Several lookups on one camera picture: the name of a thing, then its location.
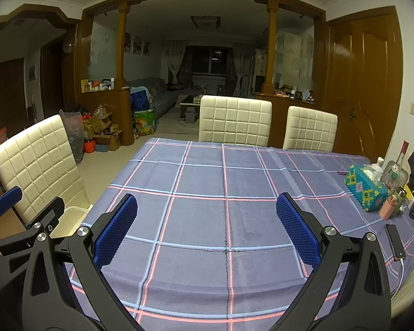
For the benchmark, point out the dark wooden door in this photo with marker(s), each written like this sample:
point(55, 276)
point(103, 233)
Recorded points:
point(7, 96)

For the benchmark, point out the row of small shelf bottles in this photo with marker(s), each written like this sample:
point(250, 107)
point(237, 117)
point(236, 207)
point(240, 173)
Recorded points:
point(98, 85)

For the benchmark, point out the green printed bag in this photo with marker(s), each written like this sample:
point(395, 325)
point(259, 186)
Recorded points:
point(145, 123)

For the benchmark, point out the orange bucket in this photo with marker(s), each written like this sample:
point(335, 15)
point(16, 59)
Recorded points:
point(89, 146)

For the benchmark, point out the black phone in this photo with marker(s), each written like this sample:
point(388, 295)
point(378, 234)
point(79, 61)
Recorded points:
point(395, 243)

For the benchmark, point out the clutter on wooden counter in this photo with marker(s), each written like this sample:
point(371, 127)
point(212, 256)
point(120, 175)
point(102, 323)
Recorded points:
point(293, 93)

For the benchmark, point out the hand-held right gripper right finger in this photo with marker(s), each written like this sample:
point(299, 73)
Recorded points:
point(298, 229)

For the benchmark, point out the pink thermos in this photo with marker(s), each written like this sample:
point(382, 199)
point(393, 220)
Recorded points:
point(388, 207)

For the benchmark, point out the pile of cardboard boxes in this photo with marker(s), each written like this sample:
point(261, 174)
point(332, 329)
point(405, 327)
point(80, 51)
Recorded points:
point(103, 131)

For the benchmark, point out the dark window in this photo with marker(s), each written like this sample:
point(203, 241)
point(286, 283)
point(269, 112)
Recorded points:
point(210, 60)

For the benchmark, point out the grey sofa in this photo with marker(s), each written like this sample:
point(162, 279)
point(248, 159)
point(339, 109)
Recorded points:
point(158, 96)

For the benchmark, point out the coffee table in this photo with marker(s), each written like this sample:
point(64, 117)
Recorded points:
point(189, 101)

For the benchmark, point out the wooden double door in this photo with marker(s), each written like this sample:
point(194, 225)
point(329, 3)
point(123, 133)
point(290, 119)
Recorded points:
point(362, 82)

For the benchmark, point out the grey plastic bag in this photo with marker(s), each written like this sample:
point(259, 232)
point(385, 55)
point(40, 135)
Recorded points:
point(72, 134)

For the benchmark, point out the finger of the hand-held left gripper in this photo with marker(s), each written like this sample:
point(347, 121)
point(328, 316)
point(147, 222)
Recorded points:
point(51, 211)
point(7, 199)

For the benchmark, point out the rectangular ceiling lamp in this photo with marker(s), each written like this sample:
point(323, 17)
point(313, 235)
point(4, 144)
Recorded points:
point(205, 21)

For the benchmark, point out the green thermos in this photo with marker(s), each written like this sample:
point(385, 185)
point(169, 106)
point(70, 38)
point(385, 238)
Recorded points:
point(400, 198)

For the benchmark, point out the row of wall pictures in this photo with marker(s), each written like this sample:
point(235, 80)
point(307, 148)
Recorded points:
point(138, 44)

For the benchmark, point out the blue plaid tablecloth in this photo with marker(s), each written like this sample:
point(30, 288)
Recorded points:
point(207, 186)

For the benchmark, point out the white plastic bin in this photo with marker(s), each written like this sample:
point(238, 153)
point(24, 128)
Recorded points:
point(72, 218)

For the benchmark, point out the blue bag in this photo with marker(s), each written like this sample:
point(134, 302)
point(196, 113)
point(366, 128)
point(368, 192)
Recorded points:
point(139, 99)

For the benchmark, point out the patterned curtain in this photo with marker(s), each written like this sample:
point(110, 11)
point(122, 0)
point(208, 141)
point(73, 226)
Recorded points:
point(243, 69)
point(174, 60)

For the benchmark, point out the beaded turquoise tissue box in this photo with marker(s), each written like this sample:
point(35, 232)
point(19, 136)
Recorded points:
point(364, 189)

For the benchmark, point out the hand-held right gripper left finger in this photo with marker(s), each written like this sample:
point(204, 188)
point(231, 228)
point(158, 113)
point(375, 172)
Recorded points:
point(115, 229)

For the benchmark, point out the wooden archway partition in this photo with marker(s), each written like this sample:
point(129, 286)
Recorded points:
point(272, 58)

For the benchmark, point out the white plastic bottle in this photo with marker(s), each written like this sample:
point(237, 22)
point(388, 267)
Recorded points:
point(377, 170)

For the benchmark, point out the glass bottle with red cap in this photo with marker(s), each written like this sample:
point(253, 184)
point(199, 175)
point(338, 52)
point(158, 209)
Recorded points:
point(396, 176)

